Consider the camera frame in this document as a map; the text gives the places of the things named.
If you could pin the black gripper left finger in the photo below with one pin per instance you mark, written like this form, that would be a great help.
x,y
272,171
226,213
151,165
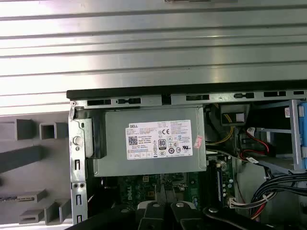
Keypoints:
x,y
151,215

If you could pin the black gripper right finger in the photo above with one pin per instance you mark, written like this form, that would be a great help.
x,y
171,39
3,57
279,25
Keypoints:
x,y
180,215

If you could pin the green motherboard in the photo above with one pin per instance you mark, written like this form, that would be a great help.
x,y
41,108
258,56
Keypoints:
x,y
127,191

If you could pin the grey metal drive cage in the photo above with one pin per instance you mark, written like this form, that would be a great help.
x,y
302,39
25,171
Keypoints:
x,y
294,134

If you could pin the black RAM slot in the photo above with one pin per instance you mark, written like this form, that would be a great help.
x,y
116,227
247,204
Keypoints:
x,y
212,182
219,184

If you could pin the grey parts rack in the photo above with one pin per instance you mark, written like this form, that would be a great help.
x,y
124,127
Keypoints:
x,y
52,167

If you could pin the grey power supply unit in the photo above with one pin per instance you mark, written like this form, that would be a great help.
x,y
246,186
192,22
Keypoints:
x,y
115,143

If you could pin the blue plastic drive latch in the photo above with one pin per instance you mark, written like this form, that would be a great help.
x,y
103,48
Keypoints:
x,y
302,124

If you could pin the black PC case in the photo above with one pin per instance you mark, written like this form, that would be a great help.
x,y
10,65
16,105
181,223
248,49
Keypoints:
x,y
108,93

